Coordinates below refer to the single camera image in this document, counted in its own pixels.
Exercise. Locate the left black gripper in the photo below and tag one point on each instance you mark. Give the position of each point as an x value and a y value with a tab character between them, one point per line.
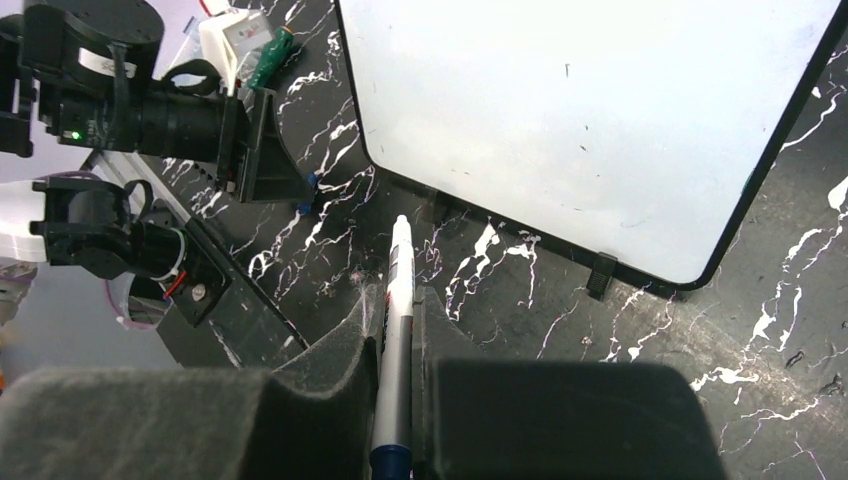
187	115

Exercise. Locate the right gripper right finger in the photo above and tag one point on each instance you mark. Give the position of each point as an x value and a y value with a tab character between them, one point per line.
477	416

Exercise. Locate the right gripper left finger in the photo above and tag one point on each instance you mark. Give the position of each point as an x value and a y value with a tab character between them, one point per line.
308	419

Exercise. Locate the blue marker cap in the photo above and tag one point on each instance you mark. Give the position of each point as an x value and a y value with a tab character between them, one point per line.
305	206

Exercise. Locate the white blue whiteboard marker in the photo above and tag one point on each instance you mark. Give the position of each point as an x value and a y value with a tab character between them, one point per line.
391	455

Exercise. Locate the white whiteboard black frame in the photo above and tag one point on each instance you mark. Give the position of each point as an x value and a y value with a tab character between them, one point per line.
637	132

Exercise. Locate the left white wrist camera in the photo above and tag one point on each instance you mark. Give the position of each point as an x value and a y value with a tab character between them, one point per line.
232	39

